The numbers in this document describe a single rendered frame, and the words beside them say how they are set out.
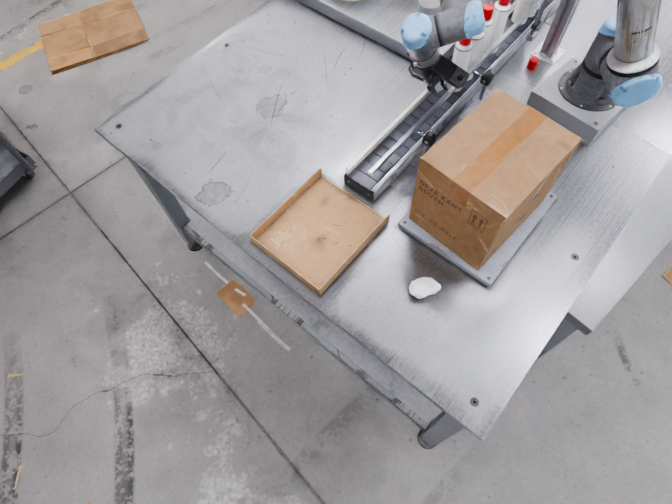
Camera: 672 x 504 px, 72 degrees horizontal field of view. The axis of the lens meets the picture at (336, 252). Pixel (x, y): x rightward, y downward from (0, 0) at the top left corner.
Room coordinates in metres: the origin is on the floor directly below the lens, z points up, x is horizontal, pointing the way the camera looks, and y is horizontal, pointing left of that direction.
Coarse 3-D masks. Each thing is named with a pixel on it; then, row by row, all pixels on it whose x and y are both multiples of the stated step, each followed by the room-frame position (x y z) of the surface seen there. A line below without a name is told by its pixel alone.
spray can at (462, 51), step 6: (456, 42) 1.14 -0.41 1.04; (462, 42) 1.12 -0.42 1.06; (468, 42) 1.11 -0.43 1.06; (456, 48) 1.12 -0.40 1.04; (462, 48) 1.11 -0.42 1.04; (468, 48) 1.11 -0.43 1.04; (456, 54) 1.12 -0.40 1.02; (462, 54) 1.10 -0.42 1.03; (468, 54) 1.11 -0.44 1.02; (456, 60) 1.11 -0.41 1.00; (462, 60) 1.10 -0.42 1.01; (468, 60) 1.11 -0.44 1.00; (462, 66) 1.10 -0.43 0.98; (456, 90) 1.10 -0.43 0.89
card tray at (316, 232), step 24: (312, 192) 0.80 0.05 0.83; (336, 192) 0.79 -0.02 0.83; (288, 216) 0.73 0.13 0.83; (312, 216) 0.72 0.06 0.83; (336, 216) 0.71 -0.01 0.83; (360, 216) 0.70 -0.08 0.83; (264, 240) 0.65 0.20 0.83; (288, 240) 0.65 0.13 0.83; (312, 240) 0.64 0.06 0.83; (336, 240) 0.63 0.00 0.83; (360, 240) 0.63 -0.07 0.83; (288, 264) 0.57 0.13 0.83; (312, 264) 0.56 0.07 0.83; (336, 264) 0.56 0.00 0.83; (312, 288) 0.49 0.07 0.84
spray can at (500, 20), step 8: (504, 0) 1.27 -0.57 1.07; (496, 8) 1.28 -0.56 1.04; (504, 8) 1.27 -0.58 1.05; (496, 16) 1.27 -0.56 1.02; (504, 16) 1.26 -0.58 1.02; (496, 24) 1.26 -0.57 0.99; (504, 24) 1.27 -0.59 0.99; (496, 32) 1.26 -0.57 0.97; (488, 40) 1.27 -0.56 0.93; (496, 40) 1.26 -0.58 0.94; (488, 48) 1.27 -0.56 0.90; (496, 48) 1.26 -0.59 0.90
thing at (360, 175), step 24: (552, 0) 1.51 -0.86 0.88; (528, 24) 1.39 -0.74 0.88; (504, 48) 1.29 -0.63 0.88; (480, 72) 1.18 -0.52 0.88; (432, 96) 1.10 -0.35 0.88; (456, 96) 1.09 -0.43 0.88; (408, 120) 1.01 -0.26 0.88; (432, 120) 1.00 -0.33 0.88; (384, 144) 0.92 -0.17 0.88; (408, 144) 0.91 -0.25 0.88; (360, 168) 0.84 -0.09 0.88; (384, 168) 0.83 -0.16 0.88
